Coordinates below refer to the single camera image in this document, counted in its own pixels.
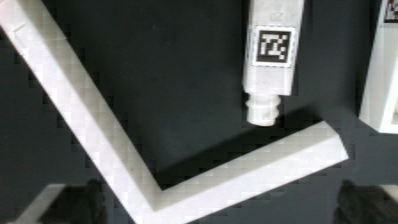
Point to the white table leg front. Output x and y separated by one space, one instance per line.
270 55

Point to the white L-shaped obstacle fence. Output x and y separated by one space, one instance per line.
275 164

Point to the white square tabletop tray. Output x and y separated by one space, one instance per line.
378 107

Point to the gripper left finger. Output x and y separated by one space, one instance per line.
68 204

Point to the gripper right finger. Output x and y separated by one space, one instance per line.
366 204

